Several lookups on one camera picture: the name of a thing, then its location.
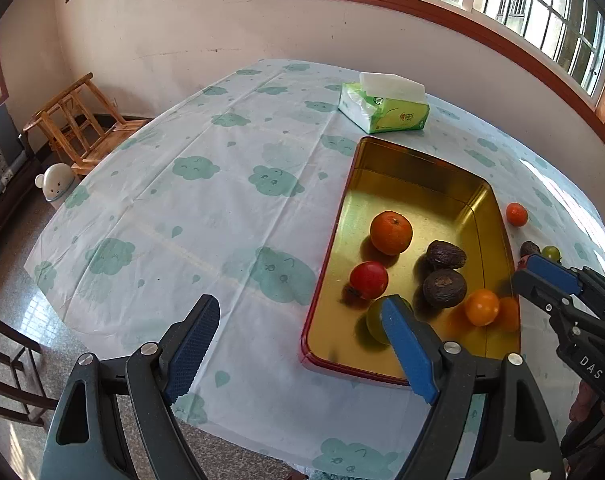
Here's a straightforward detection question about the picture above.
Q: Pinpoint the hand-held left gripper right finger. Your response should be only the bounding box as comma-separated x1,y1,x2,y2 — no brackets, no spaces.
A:
381,295,566,480

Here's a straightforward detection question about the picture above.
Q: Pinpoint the large orange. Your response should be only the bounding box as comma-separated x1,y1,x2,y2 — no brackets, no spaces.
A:
370,210,414,256

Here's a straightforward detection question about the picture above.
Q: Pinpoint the white bear shaped bin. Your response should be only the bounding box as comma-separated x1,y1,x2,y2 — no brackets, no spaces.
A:
35,162,78,207

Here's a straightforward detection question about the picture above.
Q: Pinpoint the small red tomato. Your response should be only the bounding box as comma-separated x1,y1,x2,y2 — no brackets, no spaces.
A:
349,261,389,301

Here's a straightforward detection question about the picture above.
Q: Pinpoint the gold and maroon tin box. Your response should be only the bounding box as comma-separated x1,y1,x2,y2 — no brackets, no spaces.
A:
300,136,522,387

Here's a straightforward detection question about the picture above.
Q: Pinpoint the dark wooden chair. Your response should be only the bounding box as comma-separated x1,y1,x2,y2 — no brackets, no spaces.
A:
0,307,58,428

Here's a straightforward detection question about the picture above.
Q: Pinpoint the light wooden chair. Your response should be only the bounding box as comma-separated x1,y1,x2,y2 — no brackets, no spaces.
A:
22,72,156,177

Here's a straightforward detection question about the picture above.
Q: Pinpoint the person's right hand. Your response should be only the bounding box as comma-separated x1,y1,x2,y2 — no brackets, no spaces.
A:
569,382,605,423

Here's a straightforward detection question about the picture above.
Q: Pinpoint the cloud print tablecloth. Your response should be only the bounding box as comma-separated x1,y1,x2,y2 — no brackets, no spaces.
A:
23,58,605,480

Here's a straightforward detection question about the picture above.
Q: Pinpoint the green tissue pack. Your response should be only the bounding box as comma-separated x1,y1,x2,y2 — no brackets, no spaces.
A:
337,72,430,134

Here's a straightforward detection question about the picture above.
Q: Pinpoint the small mandarin orange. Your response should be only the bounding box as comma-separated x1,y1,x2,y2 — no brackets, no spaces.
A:
505,202,529,227

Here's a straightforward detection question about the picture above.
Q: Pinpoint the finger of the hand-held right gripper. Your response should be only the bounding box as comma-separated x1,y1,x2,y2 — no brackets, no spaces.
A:
525,254,605,313
513,270,605,343

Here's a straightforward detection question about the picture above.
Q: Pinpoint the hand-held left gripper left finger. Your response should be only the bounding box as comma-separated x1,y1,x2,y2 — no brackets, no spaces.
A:
40,294,222,480

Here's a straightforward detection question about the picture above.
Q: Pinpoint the dark grey cabinet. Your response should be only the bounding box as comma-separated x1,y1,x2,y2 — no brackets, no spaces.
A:
0,105,33,221

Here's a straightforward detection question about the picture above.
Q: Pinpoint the medium orange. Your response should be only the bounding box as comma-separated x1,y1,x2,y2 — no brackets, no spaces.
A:
465,289,501,327

